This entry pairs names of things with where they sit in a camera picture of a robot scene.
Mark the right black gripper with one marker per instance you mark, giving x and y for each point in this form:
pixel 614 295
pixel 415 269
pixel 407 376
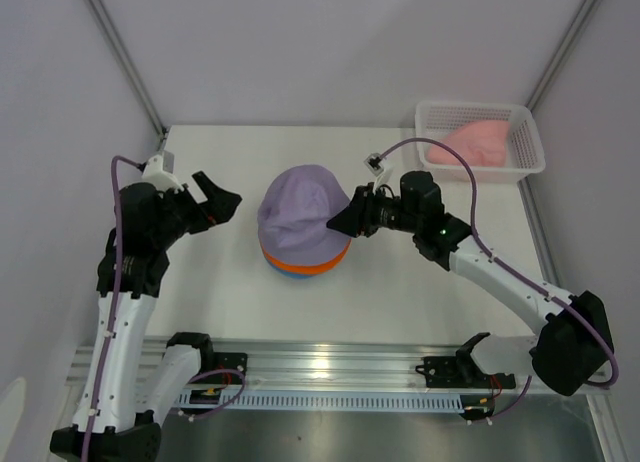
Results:
pixel 358 216

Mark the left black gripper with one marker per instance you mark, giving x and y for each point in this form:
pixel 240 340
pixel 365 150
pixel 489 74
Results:
pixel 221 203

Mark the purple bucket hat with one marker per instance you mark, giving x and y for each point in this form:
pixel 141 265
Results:
pixel 292 216

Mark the orange bucket hat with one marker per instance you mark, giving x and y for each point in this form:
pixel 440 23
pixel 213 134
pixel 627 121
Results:
pixel 327 266

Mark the blue bucket hat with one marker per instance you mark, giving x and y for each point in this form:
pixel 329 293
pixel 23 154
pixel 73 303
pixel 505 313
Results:
pixel 295 276

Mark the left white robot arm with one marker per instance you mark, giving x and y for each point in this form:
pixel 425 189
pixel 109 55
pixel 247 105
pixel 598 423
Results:
pixel 119 419

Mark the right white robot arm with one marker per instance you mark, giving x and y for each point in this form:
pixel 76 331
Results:
pixel 570 338

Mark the pink bucket hat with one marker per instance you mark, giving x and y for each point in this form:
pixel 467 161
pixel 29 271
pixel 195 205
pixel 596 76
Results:
pixel 481 143

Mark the white plastic basket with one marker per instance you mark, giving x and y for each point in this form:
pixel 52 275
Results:
pixel 525 154

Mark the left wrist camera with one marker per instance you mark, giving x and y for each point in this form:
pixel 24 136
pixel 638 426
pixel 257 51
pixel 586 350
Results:
pixel 158 172

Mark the aluminium mounting rail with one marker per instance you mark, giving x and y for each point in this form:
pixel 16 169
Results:
pixel 358 367

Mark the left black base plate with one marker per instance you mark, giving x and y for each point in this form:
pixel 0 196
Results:
pixel 223 363

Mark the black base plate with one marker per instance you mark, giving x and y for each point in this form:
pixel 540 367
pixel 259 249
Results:
pixel 448 372
pixel 223 363

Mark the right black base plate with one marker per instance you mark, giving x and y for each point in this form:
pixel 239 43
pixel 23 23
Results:
pixel 448 372

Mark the white slotted cable duct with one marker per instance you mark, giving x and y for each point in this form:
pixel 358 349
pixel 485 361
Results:
pixel 349 401

